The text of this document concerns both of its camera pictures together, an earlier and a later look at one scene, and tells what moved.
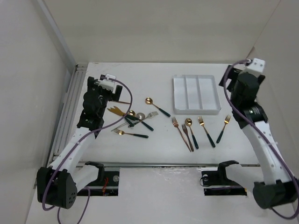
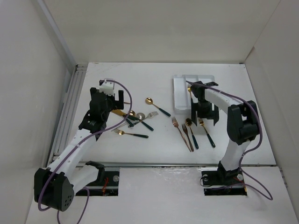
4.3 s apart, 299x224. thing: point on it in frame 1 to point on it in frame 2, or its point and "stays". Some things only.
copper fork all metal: [175, 124] stays
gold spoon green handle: [149, 101] stays
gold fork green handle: [121, 132] stays
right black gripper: [233, 74] to [213, 114]
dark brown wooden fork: [185, 130] stays
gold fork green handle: [226, 121] to [189, 90]
